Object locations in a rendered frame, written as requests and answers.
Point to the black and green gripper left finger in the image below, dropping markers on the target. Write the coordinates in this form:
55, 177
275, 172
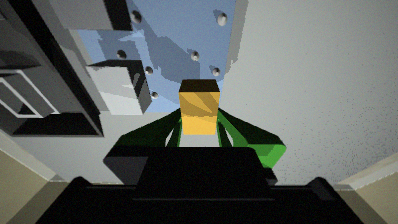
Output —
155, 133

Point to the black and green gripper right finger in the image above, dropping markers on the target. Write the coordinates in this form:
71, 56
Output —
268, 146

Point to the yellow rectangular block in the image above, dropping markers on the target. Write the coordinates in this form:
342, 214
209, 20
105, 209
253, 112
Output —
199, 102

